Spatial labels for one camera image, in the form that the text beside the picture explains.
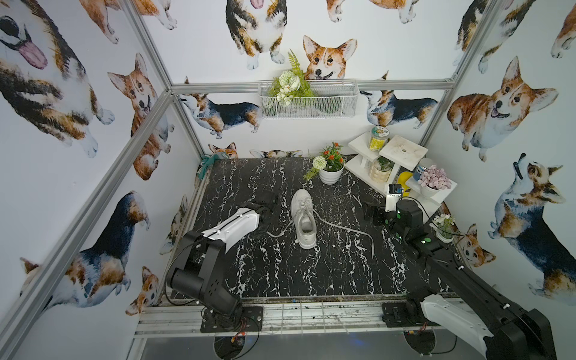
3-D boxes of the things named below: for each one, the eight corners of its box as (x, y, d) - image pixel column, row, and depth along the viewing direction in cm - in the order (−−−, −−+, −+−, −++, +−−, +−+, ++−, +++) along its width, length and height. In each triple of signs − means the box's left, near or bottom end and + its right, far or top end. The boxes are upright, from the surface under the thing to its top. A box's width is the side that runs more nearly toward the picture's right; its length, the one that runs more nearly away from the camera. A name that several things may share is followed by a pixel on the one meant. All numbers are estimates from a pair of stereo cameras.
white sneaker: (296, 251, 91) (296, 241, 84) (289, 198, 108) (288, 186, 100) (319, 247, 92) (320, 237, 84) (308, 196, 109) (308, 183, 101)
